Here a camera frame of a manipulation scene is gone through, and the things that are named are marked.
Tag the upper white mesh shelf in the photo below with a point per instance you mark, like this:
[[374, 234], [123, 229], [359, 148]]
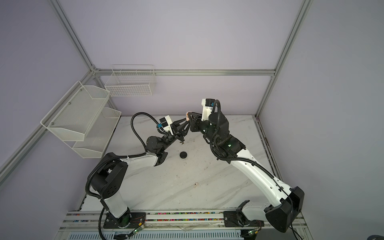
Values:
[[72, 118]]

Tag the white wire basket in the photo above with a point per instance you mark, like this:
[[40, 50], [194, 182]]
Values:
[[131, 81]]

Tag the lower white mesh shelf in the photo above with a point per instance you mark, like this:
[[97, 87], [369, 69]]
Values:
[[98, 138]]

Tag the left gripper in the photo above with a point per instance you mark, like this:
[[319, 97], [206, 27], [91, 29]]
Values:
[[181, 133]]

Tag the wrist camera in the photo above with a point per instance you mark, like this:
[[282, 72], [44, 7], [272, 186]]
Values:
[[207, 108], [165, 125]]

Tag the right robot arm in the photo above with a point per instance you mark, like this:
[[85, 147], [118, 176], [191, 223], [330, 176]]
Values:
[[286, 202]]

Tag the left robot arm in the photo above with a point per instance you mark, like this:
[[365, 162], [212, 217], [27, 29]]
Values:
[[106, 178]]

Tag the white mesh shelf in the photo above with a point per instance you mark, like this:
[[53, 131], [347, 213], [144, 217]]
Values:
[[98, 138], [72, 118]]

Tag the aluminium frame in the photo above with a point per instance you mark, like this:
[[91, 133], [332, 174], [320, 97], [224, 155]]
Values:
[[9, 167]]

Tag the black earbud charging case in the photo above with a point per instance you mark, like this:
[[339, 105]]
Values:
[[183, 155]]

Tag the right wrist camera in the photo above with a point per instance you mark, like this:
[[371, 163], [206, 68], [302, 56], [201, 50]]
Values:
[[207, 108]]

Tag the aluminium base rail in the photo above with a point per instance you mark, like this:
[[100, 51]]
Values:
[[175, 225]]

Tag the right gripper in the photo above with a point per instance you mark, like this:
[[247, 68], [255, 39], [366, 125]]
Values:
[[193, 124]]

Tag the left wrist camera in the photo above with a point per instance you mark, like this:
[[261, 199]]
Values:
[[165, 125]]

